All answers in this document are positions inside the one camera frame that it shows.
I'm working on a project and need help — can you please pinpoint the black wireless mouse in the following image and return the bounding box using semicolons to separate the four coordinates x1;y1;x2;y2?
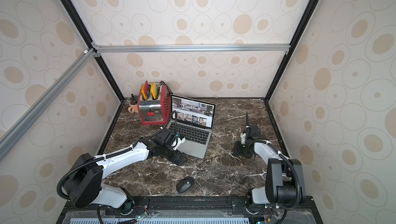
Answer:
176;177;195;194

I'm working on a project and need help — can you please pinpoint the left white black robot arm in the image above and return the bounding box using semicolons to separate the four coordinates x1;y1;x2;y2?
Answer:
56;128;186;208

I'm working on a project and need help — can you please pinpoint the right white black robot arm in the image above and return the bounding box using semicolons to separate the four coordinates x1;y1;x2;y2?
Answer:
232;114;306;210

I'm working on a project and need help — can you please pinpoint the silver open laptop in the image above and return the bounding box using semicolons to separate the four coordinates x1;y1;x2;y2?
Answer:
166;95;216;159

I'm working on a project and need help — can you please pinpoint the red chrome toaster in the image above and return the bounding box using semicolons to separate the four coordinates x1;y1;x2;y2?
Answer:
138;81;171;126

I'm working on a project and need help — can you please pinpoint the yellow toy toast slice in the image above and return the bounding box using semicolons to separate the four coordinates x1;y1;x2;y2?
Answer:
150;83;160;100

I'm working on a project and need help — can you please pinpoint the red toy toast slice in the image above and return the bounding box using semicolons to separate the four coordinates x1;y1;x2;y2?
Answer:
141;81;151;101

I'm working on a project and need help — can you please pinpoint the horizontal silver aluminium bar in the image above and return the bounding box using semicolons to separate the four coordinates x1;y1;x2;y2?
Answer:
94;44;290;53

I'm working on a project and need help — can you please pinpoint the diagonal silver aluminium bar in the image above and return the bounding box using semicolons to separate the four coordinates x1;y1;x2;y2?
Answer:
1;48;95;159

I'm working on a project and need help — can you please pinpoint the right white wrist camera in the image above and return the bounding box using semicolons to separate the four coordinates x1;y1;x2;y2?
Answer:
240;133;246;145

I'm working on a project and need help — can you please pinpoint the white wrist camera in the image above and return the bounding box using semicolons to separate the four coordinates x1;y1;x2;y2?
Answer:
172;137;186;151
240;133;246;145

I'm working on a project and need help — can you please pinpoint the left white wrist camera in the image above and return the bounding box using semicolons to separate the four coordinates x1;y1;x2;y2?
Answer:
172;137;186;151

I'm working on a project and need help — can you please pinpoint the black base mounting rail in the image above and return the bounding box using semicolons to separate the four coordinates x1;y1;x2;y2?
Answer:
57;196;323;224

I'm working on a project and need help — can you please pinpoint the black toaster power cable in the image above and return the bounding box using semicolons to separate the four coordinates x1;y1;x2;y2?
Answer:
159;81;174;96

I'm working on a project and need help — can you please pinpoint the right black frame post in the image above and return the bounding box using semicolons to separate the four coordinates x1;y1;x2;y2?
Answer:
265;0;320;103

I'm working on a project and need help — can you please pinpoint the black frame post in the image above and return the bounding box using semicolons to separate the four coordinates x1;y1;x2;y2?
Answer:
60;0;124;102
265;0;320;103

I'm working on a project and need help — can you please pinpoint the left black frame post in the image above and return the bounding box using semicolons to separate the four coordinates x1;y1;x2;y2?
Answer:
60;0;124;102

